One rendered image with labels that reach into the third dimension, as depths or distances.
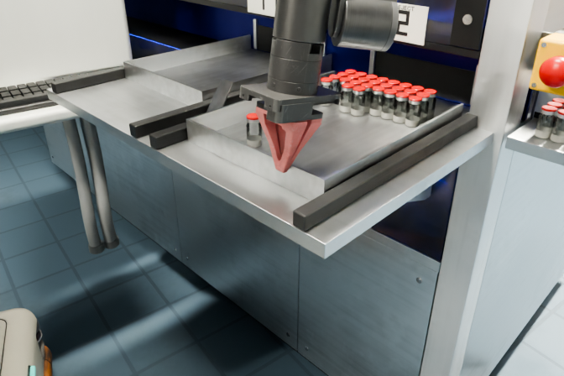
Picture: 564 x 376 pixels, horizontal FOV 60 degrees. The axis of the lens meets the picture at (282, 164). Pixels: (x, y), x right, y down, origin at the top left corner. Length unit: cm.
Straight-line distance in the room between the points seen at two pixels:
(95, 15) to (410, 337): 107
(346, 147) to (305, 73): 21
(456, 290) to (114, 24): 103
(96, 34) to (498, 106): 98
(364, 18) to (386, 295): 70
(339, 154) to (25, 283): 153
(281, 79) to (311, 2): 8
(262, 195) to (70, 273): 147
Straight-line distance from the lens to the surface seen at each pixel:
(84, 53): 138
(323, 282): 122
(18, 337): 139
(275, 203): 57
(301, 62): 52
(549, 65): 73
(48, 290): 195
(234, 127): 77
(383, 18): 54
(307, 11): 52
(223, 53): 119
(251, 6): 109
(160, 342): 165
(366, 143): 72
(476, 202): 88
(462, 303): 100
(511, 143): 82
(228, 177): 63
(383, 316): 114
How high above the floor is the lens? 118
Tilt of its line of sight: 27 degrees down
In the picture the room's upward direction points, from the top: straight up
